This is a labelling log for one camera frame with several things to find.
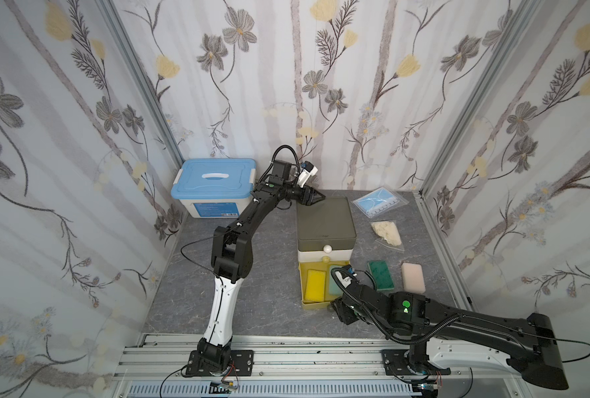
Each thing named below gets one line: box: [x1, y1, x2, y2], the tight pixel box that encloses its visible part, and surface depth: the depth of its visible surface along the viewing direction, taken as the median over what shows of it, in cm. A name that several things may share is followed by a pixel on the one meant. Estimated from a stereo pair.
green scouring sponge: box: [367, 260, 395, 292], surface depth 94 cm
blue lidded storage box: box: [170, 157, 257, 219], surface depth 104 cm
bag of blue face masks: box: [350, 185, 410, 219], surface depth 118 cm
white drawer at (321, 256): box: [297, 248, 354, 263], surface depth 88 cm
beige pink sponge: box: [401, 262, 426, 295], surface depth 92 cm
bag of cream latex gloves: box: [370, 220, 406, 253], surface depth 104 cm
